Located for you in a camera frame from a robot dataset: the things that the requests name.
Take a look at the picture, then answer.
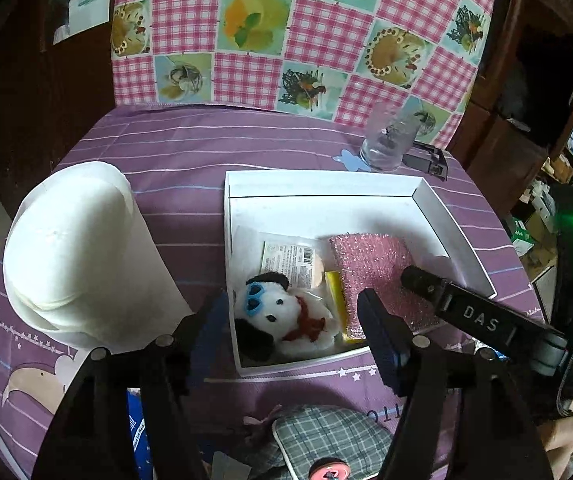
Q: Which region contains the brown wooden shelf cabinet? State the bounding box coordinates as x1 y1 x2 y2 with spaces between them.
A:
447 0 573 216

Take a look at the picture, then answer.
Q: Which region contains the pink checkered printed cloth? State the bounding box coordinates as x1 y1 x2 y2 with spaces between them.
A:
110 0 500 148

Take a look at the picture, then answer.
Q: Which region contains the white cardboard box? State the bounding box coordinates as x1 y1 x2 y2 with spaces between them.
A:
224 170 497 378

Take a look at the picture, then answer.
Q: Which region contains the grey plaid pouch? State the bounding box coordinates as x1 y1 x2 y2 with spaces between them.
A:
244 405 395 480

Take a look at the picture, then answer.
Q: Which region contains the white paper towel roll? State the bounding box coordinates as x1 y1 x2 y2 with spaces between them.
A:
2 161 194 351

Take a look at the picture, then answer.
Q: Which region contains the purple striped tablecloth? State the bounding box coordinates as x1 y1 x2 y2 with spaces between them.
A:
0 105 557 480

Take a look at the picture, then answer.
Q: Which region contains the pink round button ornament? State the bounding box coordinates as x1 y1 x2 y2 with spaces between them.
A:
309 458 352 480

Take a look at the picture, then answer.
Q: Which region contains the clear packet white label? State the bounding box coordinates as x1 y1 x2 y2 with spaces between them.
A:
259 239 327 291

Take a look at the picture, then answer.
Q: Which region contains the dark wooden cabinet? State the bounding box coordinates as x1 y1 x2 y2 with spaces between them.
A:
0 0 122 211

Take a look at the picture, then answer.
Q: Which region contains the blue barcode packet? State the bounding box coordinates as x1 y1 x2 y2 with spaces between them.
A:
126 390 154 480

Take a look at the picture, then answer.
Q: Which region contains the clear drinking glass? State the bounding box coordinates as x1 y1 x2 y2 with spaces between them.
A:
359 102 420 172

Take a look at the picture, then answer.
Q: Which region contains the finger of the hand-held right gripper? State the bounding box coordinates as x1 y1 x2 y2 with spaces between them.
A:
401 265 570 377

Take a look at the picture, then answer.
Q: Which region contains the pink glitter sponge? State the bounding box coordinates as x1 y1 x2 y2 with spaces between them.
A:
327 234 442 333

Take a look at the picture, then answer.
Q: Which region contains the yellow packet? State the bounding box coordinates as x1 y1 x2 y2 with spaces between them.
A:
325 270 367 345

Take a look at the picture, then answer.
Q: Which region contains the person's leg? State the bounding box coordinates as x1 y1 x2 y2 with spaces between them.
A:
541 415 573 480

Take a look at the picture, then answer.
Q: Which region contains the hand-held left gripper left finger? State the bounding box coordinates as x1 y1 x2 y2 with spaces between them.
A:
31 291 232 480

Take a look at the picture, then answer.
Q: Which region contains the pile of cardboard boxes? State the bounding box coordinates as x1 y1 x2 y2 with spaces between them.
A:
509 125 573 281

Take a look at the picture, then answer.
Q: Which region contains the small black clip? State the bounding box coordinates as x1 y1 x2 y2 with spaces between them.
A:
401 142 450 181

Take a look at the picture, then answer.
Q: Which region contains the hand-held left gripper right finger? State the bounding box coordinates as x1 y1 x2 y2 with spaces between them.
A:
357 287 555 480

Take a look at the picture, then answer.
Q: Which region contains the white black plush dog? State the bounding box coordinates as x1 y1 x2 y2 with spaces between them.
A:
232 271 342 363

